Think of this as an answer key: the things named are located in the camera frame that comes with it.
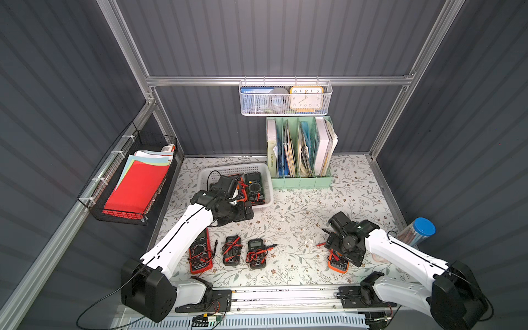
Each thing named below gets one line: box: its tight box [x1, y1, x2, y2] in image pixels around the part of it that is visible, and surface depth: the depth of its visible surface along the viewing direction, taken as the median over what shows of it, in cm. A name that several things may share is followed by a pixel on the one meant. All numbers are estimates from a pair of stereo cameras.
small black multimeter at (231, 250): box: [221, 234, 243, 267], surface depth 84 cm
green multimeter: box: [244, 171, 267, 205], surface depth 99 cm
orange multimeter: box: [327, 248, 350, 274], surface depth 80 cm
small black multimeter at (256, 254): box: [245, 238, 278, 270], surface depth 83 cm
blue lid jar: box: [396, 217, 437, 249], surface depth 74 cm
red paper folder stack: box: [102, 149, 174, 220], surface depth 75 cm
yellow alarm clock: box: [290, 85, 325, 113], surface depth 90 cm
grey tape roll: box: [268, 87, 291, 113], surface depth 89 cm
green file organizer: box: [266, 115, 339, 190], surface depth 102 cm
